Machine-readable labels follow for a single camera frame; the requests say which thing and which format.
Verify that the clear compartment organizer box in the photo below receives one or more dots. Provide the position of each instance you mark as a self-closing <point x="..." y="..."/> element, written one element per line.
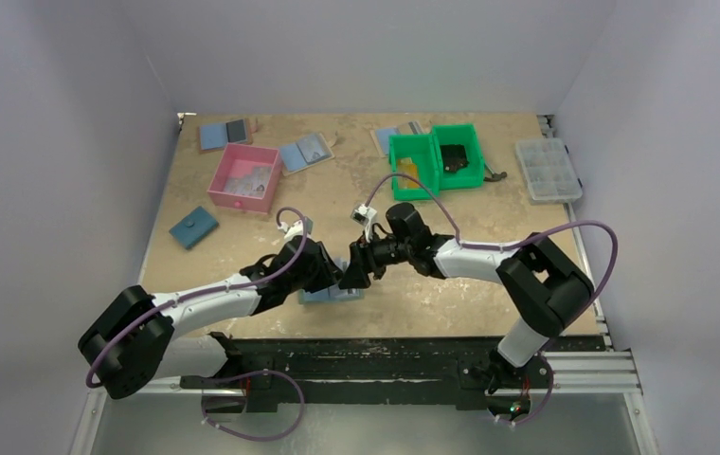
<point x="547" y="171"/>

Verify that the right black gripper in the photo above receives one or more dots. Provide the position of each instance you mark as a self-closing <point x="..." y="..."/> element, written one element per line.
<point x="368" y="256"/>

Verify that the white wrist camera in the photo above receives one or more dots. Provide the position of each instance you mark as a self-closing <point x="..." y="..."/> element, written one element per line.
<point x="301" y="227"/>
<point x="364" y="215"/>

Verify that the pink open box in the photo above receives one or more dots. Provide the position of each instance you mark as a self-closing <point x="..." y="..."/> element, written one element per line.
<point x="237" y="160"/>

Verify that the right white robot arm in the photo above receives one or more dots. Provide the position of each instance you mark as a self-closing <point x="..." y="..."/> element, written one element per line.
<point x="548" y="290"/>

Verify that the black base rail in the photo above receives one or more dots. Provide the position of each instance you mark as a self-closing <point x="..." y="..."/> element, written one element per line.
<point x="461" y="372"/>

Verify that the blue card behind bin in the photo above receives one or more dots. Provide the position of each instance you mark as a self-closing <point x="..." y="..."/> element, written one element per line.
<point x="381" y="136"/>

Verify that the green bin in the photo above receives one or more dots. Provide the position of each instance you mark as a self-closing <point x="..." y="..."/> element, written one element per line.
<point x="466" y="135"/>
<point x="416" y="156"/>

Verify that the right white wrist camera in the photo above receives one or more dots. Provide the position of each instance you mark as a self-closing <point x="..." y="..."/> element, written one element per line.
<point x="364" y="215"/>

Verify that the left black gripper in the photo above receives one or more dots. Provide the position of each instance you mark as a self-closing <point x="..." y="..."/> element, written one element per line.
<point x="329" y="273"/>

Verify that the black item in bin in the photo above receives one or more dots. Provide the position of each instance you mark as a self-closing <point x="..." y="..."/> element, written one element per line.
<point x="454" y="157"/>

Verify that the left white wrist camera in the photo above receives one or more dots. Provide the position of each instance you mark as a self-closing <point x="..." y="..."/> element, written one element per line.
<point x="301" y="227"/>

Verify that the cards in pink box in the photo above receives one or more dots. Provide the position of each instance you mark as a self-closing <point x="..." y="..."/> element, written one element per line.
<point x="252" y="184"/>

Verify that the yellow item in bin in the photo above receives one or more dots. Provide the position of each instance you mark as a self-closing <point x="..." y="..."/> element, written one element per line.
<point x="408" y="167"/>

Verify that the right green bin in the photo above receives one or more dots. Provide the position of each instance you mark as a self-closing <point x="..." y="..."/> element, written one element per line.
<point x="466" y="135"/>

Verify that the left green bin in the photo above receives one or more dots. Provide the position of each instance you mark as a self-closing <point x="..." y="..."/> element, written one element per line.
<point x="416" y="156"/>

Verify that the green card holder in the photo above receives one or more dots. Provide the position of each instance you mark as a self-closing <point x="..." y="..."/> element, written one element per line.
<point x="329" y="295"/>

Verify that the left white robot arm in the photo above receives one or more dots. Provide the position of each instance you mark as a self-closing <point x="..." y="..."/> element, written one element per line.
<point x="131" y="342"/>

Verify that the dark tool beside bin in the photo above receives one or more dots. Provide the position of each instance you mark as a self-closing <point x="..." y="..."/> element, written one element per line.
<point x="494" y="176"/>

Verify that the dark blue card holder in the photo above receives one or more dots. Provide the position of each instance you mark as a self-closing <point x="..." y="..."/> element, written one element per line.
<point x="193" y="228"/>

